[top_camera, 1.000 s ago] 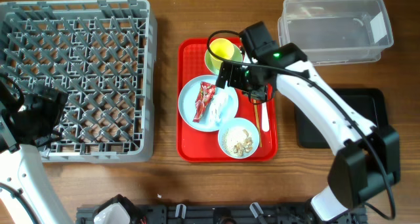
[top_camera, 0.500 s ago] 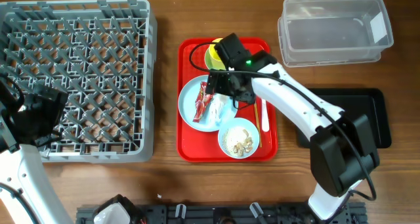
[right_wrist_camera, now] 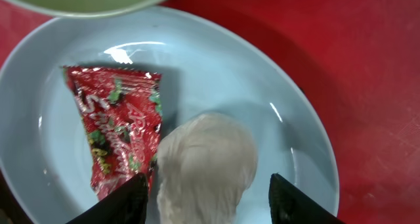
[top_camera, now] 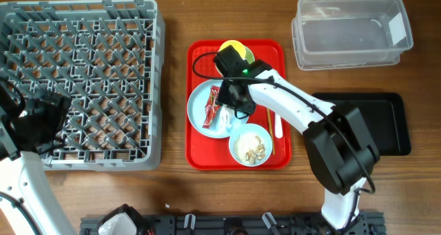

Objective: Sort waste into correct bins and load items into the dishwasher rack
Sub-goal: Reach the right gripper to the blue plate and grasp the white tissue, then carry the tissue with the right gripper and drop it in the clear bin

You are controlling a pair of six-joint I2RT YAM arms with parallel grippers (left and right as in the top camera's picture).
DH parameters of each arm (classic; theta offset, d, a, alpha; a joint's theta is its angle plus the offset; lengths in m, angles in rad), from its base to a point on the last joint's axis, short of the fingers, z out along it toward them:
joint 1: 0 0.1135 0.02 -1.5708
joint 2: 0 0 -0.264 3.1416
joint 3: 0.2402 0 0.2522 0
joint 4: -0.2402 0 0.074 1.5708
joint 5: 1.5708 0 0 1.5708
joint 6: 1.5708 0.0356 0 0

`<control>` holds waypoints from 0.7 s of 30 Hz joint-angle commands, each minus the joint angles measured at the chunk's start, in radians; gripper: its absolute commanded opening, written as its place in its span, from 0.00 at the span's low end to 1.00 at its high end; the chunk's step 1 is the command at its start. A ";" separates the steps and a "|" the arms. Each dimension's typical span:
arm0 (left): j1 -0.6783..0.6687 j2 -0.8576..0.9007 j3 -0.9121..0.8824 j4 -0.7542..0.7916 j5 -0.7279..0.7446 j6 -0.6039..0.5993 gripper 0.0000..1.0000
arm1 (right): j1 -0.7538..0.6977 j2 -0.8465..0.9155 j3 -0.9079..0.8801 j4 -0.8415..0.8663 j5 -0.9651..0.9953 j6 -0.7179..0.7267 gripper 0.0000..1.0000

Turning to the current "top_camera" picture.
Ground clear plastic bin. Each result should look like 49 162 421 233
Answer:
291 0 413 71

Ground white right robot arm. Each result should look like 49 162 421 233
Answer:
213 45 380 231

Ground light blue plate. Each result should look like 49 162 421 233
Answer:
187 80 248 139

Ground green plastic bowl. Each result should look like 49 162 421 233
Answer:
214 45 256 76

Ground white plastic fork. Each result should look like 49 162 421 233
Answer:
274 114 283 139

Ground rice and peanut scraps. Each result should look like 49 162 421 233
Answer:
233 132 266 165

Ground white napkin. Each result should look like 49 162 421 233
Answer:
219 105 234 130

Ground yellow plastic cup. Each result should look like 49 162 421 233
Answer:
218 40 247 59

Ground white label sticker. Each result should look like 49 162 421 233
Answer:
389 12 407 45

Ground light blue bowl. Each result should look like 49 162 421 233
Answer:
228 123 274 167

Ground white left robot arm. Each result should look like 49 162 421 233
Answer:
1 78 76 234

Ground grey dishwasher rack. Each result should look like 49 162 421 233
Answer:
1 0 165 172

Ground wooden chopstick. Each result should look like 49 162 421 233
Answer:
266 108 276 155

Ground red snack wrapper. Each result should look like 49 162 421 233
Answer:
203 85 220 128

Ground black plastic tray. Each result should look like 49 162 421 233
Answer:
313 92 411 156

